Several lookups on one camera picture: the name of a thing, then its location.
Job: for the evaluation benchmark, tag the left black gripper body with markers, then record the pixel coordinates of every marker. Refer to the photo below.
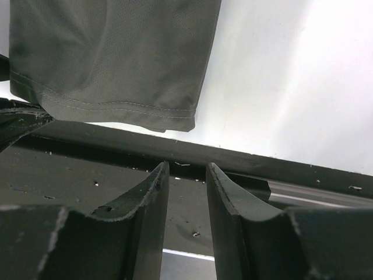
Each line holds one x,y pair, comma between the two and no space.
19,119

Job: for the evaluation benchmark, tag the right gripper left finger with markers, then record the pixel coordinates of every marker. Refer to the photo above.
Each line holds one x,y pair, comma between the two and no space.
122,239

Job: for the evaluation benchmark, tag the grey t shirt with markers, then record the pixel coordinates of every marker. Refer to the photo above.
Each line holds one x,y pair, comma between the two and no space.
141,63

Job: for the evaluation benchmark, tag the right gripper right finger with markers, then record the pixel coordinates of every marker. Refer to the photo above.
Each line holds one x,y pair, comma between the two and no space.
254,240

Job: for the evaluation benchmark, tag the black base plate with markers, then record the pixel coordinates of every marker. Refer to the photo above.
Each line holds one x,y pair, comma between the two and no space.
84,166

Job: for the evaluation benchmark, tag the aluminium frame rail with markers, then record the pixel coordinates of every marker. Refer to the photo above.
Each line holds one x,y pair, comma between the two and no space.
188,249

